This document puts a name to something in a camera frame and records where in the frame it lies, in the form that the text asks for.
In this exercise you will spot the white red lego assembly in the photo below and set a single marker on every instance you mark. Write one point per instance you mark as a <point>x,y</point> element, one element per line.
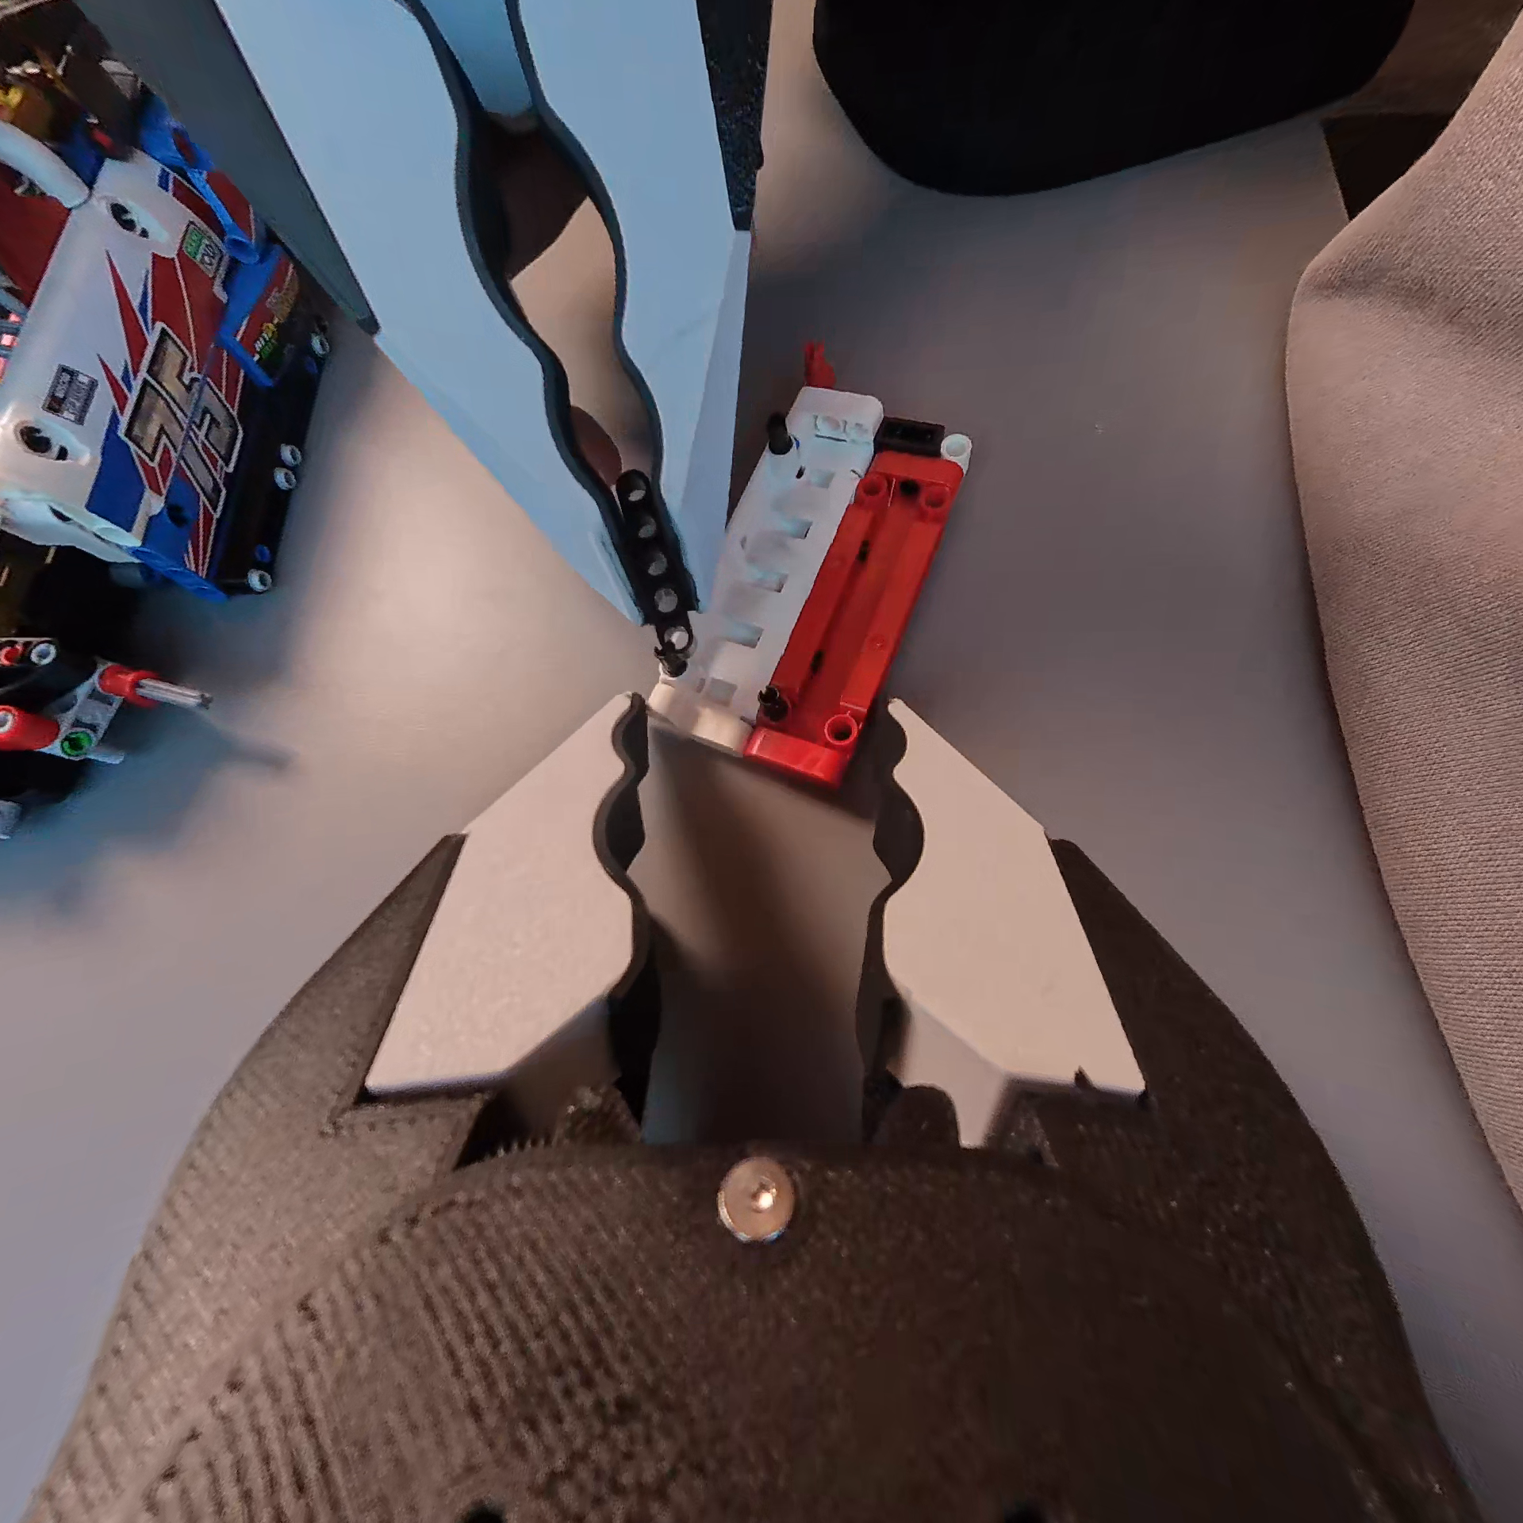
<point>833,596</point>

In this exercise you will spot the small red lego pin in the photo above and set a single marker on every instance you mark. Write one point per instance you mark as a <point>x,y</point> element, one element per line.
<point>819,364</point>

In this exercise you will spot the blue white lego race car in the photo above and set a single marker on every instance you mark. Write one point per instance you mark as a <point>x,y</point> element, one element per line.
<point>143,358</point>

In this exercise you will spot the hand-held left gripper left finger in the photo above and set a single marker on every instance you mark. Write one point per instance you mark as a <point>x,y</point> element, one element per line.
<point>511,953</point>

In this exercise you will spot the person's right hand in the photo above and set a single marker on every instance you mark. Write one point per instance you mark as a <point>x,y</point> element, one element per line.
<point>542,202</point>

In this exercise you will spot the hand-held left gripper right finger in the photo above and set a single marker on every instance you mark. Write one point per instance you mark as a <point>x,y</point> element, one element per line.
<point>1000,953</point>

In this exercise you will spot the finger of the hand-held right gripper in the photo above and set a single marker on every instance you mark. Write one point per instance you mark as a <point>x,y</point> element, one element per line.
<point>392,215</point>
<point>678,179</point>

